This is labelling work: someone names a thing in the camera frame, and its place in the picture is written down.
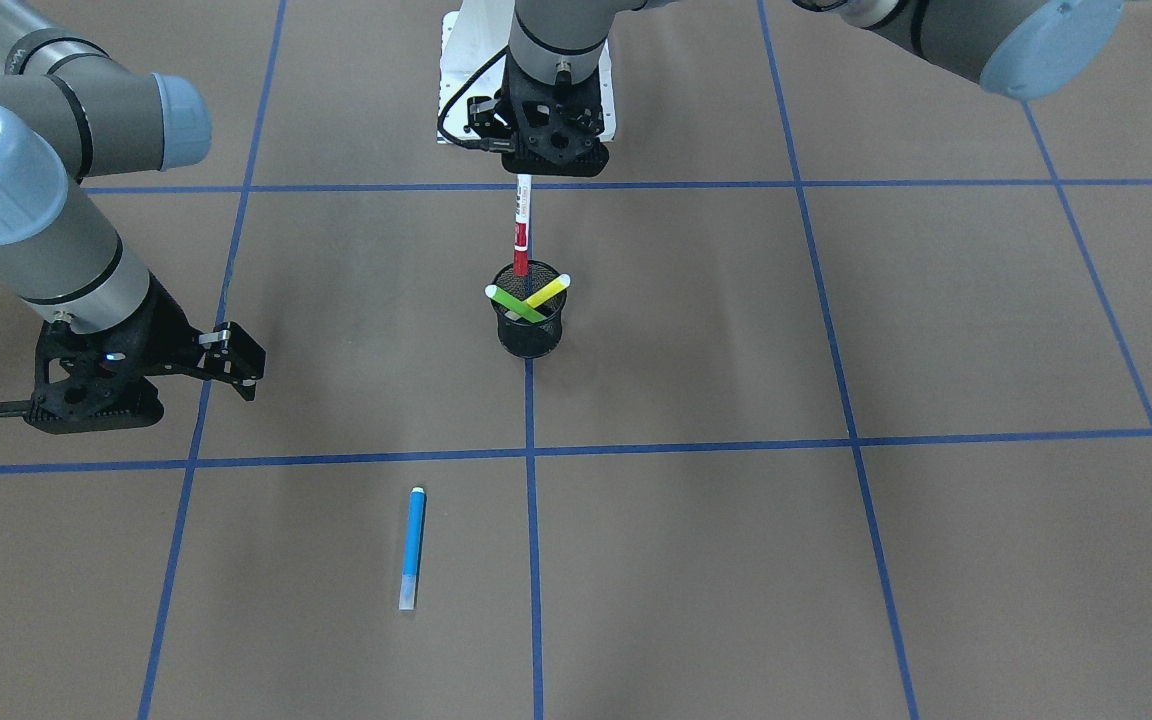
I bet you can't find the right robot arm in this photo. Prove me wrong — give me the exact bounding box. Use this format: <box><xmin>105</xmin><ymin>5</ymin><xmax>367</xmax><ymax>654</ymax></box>
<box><xmin>0</xmin><ymin>1</ymin><xmax>266</xmax><ymax>435</ymax></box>

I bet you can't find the black mesh pen holder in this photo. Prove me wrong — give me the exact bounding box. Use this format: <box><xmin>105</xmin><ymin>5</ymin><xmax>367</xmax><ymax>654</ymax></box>
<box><xmin>486</xmin><ymin>259</ymin><xmax>570</xmax><ymax>359</ymax></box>

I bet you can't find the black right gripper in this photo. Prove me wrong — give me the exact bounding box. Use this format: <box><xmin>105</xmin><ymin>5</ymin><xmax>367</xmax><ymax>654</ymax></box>
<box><xmin>24</xmin><ymin>276</ymin><xmax>268</xmax><ymax>435</ymax></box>

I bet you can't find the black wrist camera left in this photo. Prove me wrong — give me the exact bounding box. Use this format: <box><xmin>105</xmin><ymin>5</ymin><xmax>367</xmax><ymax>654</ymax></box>
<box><xmin>465</xmin><ymin>96</ymin><xmax>511</xmax><ymax>149</ymax></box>

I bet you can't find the yellow highlighter pen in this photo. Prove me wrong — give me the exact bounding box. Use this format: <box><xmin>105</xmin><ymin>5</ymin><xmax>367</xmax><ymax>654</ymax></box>
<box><xmin>524</xmin><ymin>274</ymin><xmax>571</xmax><ymax>309</ymax></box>

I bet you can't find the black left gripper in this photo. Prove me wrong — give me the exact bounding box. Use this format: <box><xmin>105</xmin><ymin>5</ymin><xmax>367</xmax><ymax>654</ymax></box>
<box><xmin>500</xmin><ymin>70</ymin><xmax>611</xmax><ymax>179</ymax></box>

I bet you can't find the red marker pen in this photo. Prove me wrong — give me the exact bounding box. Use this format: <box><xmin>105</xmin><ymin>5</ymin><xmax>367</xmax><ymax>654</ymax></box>
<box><xmin>511</xmin><ymin>173</ymin><xmax>532</xmax><ymax>276</ymax></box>

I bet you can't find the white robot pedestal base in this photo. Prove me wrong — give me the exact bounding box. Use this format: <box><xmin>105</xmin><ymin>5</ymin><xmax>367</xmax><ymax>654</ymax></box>
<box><xmin>435</xmin><ymin>1</ymin><xmax>643</xmax><ymax>177</ymax></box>

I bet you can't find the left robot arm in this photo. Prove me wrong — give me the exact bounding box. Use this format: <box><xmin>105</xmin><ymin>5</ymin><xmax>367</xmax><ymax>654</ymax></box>
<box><xmin>480</xmin><ymin>1</ymin><xmax>1126</xmax><ymax>179</ymax></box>

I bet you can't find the blue marker pen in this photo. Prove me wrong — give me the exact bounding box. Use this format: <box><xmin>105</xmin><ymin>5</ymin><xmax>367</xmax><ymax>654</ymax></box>
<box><xmin>397</xmin><ymin>486</ymin><xmax>429</xmax><ymax>612</ymax></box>

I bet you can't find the green marker pen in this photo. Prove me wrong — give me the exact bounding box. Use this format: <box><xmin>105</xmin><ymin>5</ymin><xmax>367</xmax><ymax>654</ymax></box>
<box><xmin>484</xmin><ymin>285</ymin><xmax>548</xmax><ymax>324</ymax></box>

